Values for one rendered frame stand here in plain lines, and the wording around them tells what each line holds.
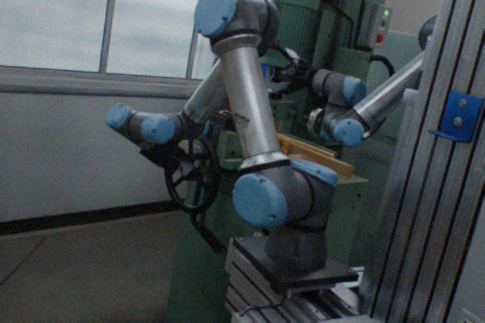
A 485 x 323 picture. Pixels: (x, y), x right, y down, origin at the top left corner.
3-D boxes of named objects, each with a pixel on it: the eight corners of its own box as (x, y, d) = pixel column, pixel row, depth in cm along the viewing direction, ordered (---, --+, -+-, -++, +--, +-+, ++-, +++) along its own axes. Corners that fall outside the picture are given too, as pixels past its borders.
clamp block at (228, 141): (198, 147, 192) (202, 122, 190) (226, 145, 202) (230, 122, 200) (224, 159, 182) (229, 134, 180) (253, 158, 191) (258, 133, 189)
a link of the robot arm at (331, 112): (323, 143, 152) (333, 105, 150) (316, 134, 163) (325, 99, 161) (350, 148, 153) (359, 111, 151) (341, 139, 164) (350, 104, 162)
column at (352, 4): (272, 158, 227) (307, -18, 211) (306, 155, 242) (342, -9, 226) (313, 175, 211) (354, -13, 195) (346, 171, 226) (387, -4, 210)
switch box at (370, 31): (356, 44, 206) (365, 2, 202) (371, 47, 213) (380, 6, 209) (369, 47, 201) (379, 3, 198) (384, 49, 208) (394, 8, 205)
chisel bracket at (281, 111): (254, 119, 201) (258, 97, 199) (280, 119, 211) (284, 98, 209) (268, 125, 196) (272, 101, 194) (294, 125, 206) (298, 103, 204)
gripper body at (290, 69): (287, 54, 168) (316, 62, 160) (301, 67, 174) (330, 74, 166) (275, 76, 168) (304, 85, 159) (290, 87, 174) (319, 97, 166)
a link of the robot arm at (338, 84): (347, 108, 151) (355, 78, 149) (318, 99, 158) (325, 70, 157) (364, 109, 156) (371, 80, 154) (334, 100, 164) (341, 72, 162)
